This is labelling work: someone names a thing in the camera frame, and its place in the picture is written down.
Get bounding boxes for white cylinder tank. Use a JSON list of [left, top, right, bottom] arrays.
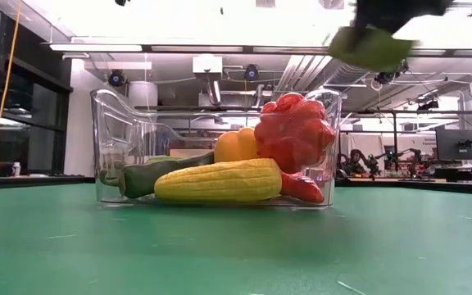
[[128, 80, 159, 110]]

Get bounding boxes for dark computer monitor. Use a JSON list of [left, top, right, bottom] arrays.
[[435, 129, 472, 161]]

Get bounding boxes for silver ceiling ducts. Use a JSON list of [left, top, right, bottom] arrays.
[[268, 55, 335, 108]]

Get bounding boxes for black table frame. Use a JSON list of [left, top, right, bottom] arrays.
[[0, 175, 472, 197]]

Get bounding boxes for yellow corn cob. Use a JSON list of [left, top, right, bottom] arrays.
[[153, 157, 283, 203]]

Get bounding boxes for yellow bell pepper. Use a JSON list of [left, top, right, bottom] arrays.
[[213, 126, 261, 164]]

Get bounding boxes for red chili pepper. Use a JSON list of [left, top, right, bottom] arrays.
[[279, 170, 326, 204]]

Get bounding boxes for white ceiling box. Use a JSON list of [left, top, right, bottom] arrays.
[[192, 54, 224, 75]]

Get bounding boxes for red ribbed tomato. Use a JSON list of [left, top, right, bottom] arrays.
[[254, 92, 337, 175]]

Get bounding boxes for long ceiling light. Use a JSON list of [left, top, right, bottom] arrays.
[[49, 43, 143, 52]]

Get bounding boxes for black ceiling camera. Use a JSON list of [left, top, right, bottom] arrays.
[[416, 97, 441, 111], [108, 68, 127, 88], [243, 64, 261, 82], [374, 67, 410, 86]]

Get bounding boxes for clear plastic bin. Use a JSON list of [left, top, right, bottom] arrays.
[[89, 87, 346, 209]]

